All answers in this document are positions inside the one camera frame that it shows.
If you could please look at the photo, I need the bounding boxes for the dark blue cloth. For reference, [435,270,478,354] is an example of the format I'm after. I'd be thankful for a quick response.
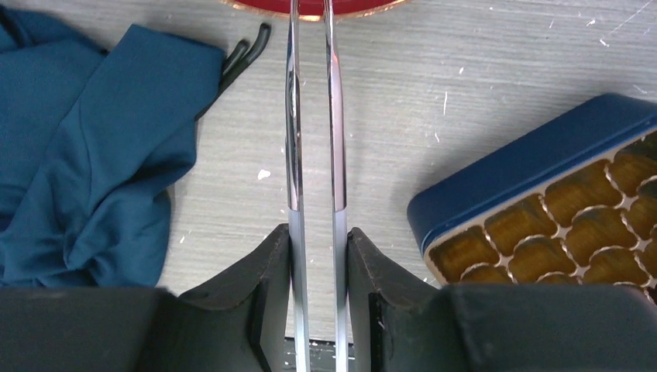
[1,7,225,287]

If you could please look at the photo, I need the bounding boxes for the red round tray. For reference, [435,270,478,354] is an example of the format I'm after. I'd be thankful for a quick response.
[221,0,408,22]

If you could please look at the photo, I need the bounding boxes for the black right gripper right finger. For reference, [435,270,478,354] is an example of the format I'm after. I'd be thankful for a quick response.
[347,228,656,371]

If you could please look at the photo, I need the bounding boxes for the blue chocolate tin box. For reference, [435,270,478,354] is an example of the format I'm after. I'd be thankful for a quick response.
[407,94,656,295]

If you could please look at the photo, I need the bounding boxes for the clear plastic metal tongs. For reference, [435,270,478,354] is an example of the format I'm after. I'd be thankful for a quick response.
[285,1,349,371]

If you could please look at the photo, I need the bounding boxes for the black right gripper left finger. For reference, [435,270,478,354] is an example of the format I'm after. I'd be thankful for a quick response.
[1,224,291,371]

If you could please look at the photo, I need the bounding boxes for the black drawstring cord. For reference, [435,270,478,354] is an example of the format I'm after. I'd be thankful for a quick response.
[194,22,273,122]

